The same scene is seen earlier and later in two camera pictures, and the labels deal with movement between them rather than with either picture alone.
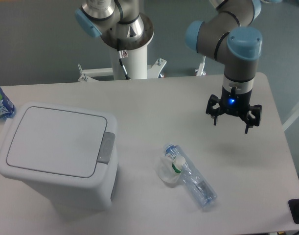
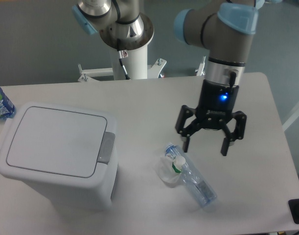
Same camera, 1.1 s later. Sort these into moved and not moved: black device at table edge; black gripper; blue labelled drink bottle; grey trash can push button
Moved: black gripper
Not moved: grey trash can push button; black device at table edge; blue labelled drink bottle
